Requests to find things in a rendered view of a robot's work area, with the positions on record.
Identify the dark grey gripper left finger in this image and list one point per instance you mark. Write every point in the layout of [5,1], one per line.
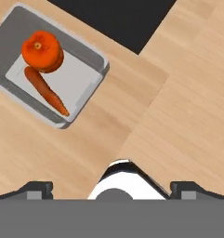
[36,189]

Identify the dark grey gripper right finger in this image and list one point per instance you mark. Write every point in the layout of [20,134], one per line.
[186,189]

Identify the orange carrot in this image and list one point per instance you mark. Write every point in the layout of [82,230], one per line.
[45,90]

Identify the grey rectangular container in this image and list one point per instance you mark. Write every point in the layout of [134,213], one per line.
[82,77]

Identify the orange round squash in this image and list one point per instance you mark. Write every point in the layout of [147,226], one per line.
[42,51]

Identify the white and black round object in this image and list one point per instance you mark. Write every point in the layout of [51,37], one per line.
[125,182]

